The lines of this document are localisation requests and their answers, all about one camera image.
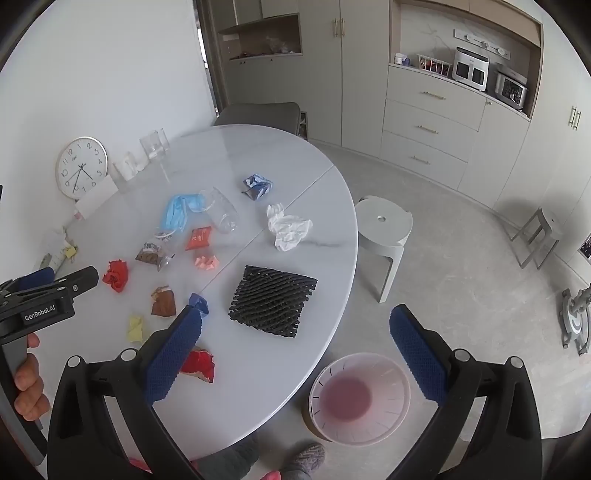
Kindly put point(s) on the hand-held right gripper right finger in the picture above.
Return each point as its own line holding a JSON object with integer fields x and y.
{"x": 418, "y": 355}

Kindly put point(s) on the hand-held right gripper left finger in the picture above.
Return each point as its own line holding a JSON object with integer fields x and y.
{"x": 173, "y": 355}

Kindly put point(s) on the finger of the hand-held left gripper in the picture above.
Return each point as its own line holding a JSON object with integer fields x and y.
{"x": 83, "y": 279}
{"x": 39, "y": 276}

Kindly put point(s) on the red torn wrapper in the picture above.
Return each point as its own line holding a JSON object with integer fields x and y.
{"x": 201, "y": 367}

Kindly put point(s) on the red plastic sheet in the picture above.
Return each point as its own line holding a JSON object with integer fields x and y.
{"x": 116, "y": 276}

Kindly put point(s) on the yellow paper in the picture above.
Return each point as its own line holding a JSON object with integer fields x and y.
{"x": 136, "y": 327}

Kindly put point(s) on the small blue plastic scrap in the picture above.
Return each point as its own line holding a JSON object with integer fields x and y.
{"x": 199, "y": 304}

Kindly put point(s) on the pink translucent waste bin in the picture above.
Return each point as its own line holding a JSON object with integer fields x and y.
{"x": 360, "y": 397}

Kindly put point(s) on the brown silver wrapper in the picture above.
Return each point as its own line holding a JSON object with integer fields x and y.
{"x": 150, "y": 254}

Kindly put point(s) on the pink wrapper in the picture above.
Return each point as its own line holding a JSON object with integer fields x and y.
{"x": 205, "y": 261}

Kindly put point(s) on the black foam net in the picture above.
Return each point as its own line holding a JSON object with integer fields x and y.
{"x": 272, "y": 300}

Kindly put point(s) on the blue face mask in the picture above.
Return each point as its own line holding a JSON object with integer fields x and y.
{"x": 178, "y": 210}

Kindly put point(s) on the orange snack packet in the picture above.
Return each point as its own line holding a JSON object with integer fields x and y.
{"x": 198, "y": 237}

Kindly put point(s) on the clear plastic bottle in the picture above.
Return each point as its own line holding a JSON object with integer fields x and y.
{"x": 221, "y": 210}

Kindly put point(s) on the white tissue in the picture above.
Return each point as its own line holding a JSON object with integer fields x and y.
{"x": 286, "y": 228}

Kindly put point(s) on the blue wrapper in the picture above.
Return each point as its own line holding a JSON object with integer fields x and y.
{"x": 256, "y": 184}

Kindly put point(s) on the person's left hand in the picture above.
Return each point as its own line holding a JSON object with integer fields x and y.
{"x": 27, "y": 383}

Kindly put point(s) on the beige remote control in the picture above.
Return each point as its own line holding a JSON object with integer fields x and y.
{"x": 46, "y": 261}

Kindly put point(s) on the yellow binder clip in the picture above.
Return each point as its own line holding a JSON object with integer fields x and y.
{"x": 70, "y": 251}

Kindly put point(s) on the white paper sheets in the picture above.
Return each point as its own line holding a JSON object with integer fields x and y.
{"x": 55, "y": 240}

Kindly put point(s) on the white card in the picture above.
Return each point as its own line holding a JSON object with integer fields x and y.
{"x": 97, "y": 196}

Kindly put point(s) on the round white clock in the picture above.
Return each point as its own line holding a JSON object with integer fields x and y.
{"x": 81, "y": 167}

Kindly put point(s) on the person's grey trouser leg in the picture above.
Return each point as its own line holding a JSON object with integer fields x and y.
{"x": 231, "y": 459}

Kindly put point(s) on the grey plastic stool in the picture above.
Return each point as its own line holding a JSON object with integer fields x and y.
{"x": 383, "y": 221}

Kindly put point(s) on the clear glass mug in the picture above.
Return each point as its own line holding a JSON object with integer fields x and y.
{"x": 154, "y": 144}

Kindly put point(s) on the person's grey slipper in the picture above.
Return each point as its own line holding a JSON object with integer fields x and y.
{"x": 302, "y": 457}

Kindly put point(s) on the person's pink patterned garment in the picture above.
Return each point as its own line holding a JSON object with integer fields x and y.
{"x": 273, "y": 475}

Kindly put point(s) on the grey metal stand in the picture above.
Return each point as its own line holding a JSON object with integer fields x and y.
{"x": 577, "y": 318}

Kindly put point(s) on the small grey side stool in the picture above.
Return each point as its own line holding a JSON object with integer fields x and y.
{"x": 538, "y": 230}

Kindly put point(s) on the beige cabinet drawer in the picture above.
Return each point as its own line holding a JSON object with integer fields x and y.
{"x": 434, "y": 106}
{"x": 422, "y": 166}
{"x": 429, "y": 136}

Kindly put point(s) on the grey chair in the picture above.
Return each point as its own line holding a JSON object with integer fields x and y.
{"x": 261, "y": 115}

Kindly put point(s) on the low shoe shelf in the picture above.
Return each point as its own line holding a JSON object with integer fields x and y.
{"x": 303, "y": 123}

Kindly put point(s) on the silver kitchen appliance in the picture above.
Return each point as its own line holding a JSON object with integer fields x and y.
{"x": 511, "y": 87}

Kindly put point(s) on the white countertop oven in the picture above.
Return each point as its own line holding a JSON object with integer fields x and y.
{"x": 470, "y": 69}

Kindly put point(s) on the beige built-in cabinet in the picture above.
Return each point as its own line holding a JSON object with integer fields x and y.
{"x": 360, "y": 69}

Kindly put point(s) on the small white jar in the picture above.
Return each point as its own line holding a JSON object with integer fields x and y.
{"x": 399, "y": 58}

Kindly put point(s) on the photo frame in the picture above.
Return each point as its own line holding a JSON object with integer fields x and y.
{"x": 585, "y": 249}

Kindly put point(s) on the white wall socket rail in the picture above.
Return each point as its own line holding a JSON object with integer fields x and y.
{"x": 482, "y": 45}

